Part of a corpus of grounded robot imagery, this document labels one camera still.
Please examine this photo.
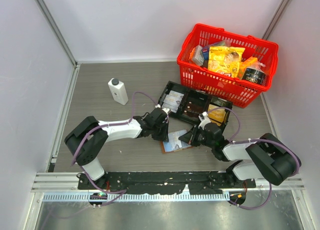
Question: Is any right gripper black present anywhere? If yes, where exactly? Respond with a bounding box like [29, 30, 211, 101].
[179, 124, 215, 148]

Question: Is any white gold VIP card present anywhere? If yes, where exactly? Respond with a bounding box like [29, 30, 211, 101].
[168, 130, 188, 150]

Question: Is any brown leather card holder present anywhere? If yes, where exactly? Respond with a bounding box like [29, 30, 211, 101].
[161, 130, 191, 154]

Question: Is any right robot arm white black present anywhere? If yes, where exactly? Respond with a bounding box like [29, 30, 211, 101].
[179, 123, 302, 188]

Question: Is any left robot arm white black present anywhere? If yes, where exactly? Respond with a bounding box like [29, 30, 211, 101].
[64, 105, 171, 189]

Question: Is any white cards stack in tray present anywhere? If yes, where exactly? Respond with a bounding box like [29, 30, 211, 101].
[161, 90, 184, 113]

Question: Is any brown cards stack in tray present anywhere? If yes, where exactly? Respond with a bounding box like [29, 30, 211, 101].
[183, 102, 204, 118]

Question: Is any yellow cards stack in tray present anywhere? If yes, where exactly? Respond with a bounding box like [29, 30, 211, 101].
[207, 104, 226, 126]

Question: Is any black compartment tray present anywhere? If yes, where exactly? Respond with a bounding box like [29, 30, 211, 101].
[158, 81, 233, 130]

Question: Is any white bottle grey cap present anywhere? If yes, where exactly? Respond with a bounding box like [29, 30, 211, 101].
[108, 78, 128, 105]

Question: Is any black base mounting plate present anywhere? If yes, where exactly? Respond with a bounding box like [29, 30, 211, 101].
[94, 171, 256, 195]

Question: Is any grey carton box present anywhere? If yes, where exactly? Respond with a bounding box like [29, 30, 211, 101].
[189, 45, 204, 66]

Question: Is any yellow snack bag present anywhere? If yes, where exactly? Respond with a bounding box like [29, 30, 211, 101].
[207, 46, 245, 78]

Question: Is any red plastic shopping basket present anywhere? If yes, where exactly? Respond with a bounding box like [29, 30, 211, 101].
[177, 23, 279, 108]

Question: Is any black round can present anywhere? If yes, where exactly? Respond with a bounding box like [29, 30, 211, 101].
[242, 67, 267, 85]

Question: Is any orange snack packet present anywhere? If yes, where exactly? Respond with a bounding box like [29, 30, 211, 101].
[237, 56, 258, 79]

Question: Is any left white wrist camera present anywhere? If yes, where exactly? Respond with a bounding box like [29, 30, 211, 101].
[155, 104, 171, 115]

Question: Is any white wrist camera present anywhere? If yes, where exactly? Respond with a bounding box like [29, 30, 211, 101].
[155, 104, 171, 115]
[198, 112, 211, 130]

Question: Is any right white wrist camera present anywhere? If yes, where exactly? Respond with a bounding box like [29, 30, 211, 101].
[198, 112, 211, 130]

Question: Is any white slotted cable duct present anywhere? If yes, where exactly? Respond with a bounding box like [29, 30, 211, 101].
[42, 191, 230, 203]

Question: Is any purple cable under left base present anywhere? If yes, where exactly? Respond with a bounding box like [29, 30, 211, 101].
[79, 175, 131, 206]

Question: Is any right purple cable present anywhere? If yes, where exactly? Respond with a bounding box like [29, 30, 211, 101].
[203, 107, 302, 209]

